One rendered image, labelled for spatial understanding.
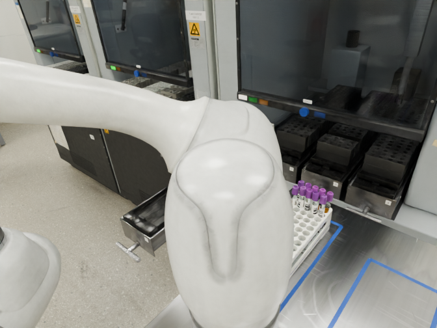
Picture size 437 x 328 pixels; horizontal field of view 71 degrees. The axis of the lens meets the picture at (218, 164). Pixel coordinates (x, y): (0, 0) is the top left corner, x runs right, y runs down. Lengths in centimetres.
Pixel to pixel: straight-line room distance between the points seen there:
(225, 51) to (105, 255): 136
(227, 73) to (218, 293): 103
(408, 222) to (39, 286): 95
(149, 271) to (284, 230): 164
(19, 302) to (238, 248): 56
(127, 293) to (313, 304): 124
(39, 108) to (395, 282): 70
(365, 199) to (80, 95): 86
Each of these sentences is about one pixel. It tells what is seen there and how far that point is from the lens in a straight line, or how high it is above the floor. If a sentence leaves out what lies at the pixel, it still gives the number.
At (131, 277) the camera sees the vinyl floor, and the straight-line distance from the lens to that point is 184.
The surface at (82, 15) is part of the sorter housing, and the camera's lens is 191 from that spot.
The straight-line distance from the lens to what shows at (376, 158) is 104.
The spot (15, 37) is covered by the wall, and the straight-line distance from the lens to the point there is 435.
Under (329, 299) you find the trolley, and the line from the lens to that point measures 71.
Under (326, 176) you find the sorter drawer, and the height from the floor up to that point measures 80.
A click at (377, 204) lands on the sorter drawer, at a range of 102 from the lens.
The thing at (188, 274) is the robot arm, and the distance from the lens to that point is 24.
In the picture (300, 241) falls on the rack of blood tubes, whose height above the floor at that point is 88.
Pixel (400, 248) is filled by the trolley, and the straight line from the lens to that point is 85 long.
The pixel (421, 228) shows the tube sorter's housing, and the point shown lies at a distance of 106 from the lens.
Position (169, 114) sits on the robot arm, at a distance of 35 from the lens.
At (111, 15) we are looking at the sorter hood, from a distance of 165.
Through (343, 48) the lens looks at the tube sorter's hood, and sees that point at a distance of 96.
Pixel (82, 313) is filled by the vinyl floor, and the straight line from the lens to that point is 181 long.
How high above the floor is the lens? 139
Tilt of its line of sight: 33 degrees down
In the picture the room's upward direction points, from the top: 4 degrees counter-clockwise
